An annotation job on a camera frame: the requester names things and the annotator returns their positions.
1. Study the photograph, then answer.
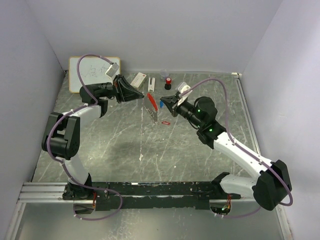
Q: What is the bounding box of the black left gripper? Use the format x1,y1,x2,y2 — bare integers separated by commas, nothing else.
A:
98,74,145,105

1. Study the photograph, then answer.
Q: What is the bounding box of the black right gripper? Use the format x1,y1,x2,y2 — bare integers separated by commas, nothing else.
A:
160,94,203,128

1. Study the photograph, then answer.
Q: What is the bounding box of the grey keyring holder red handle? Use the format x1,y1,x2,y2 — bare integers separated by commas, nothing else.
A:
144,92,160,124

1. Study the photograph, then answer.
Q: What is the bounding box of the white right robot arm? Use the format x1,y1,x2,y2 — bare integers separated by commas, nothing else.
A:
160,94,292,211

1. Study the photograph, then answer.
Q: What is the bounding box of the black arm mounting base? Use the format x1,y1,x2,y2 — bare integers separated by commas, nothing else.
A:
62,181,241,211

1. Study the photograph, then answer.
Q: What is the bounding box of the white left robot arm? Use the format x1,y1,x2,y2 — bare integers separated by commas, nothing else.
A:
41,74,144,200

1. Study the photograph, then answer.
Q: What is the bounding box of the red and black stamp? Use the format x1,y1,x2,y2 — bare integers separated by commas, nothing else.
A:
164,77,172,90

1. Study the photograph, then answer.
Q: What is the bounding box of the white and green carton box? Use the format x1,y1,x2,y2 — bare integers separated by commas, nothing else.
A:
130,72,147,90

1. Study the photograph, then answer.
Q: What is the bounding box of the white stapler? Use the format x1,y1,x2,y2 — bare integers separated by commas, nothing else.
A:
148,77,156,93

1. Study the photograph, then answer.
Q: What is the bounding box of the clear plastic cup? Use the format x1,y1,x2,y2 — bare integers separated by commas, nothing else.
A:
160,69,169,81

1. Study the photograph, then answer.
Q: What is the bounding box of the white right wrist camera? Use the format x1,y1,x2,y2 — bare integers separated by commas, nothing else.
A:
176,81,193,106

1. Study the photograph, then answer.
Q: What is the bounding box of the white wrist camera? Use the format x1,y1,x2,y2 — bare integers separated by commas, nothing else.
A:
176,81,193,106
105,62,120,79

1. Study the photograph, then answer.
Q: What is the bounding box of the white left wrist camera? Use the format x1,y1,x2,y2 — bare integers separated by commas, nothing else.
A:
105,62,120,79

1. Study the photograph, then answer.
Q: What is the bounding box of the small whiteboard with yellow frame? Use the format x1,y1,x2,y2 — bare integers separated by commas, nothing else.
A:
68,56,121,94

